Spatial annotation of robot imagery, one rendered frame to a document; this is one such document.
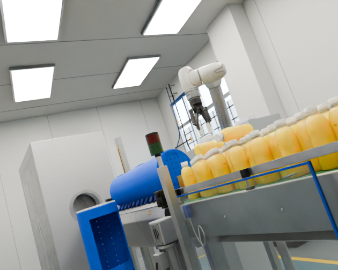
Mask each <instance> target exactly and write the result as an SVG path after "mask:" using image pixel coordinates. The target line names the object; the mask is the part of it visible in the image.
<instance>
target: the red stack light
mask: <svg viewBox="0 0 338 270"><path fill-rule="evenodd" d="M145 139H146V142H147V145H148V146H149V145H151V144H153V143H157V142H161V141H160V137H159V134H152V135H150V136H147V137H146V138H145Z"/></svg>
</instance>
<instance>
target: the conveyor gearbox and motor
mask: <svg viewBox="0 0 338 270"><path fill-rule="evenodd" d="M149 226H150V230H151V233H152V237H153V240H154V244H155V245H156V249H157V250H159V252H158V253H156V254H154V255H153V258H154V261H155V264H156V270H187V266H186V262H185V259H184V257H183V253H182V250H181V246H180V243H179V240H178V237H177V233H176V231H175V227H174V224H173V221H172V217H171V216H166V217H163V218H160V219H157V220H155V221H152V222H150V223H149Z"/></svg>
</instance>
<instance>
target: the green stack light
mask: <svg viewBox="0 0 338 270"><path fill-rule="evenodd" d="M148 148H149V151H150V155H151V156H155V155H156V154H159V153H161V154H162V153H164V150H163V147H162V144H161V142H156V143H153V144H151V145H149V146H148Z"/></svg>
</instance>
